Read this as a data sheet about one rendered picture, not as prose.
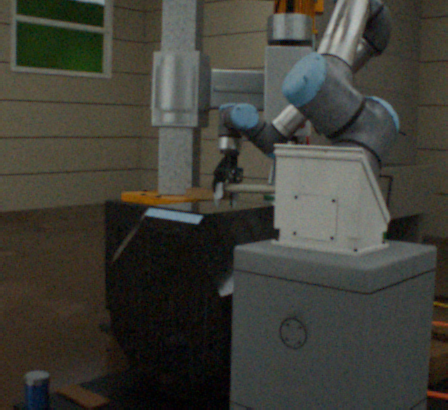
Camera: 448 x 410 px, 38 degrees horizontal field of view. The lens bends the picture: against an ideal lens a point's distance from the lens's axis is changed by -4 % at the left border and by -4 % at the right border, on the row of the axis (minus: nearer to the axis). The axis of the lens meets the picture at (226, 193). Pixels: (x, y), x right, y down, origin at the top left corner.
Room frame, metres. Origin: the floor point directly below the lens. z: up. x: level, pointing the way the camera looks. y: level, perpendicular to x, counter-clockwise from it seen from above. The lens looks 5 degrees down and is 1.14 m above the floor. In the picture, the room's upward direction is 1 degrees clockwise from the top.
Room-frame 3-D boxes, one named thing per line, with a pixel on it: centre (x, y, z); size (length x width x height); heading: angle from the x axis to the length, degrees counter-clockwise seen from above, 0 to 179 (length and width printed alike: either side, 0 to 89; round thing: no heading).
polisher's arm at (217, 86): (3.77, 0.07, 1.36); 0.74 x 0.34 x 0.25; 104
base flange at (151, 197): (3.72, 0.26, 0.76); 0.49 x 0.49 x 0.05; 49
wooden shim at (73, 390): (2.62, 0.58, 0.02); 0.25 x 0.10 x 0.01; 49
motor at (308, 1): (3.88, -0.38, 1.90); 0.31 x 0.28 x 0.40; 83
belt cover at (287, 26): (3.57, -0.33, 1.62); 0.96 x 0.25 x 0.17; 173
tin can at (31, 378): (2.53, 0.75, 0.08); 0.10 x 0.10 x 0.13
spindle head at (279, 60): (3.30, -0.30, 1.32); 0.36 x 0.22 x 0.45; 173
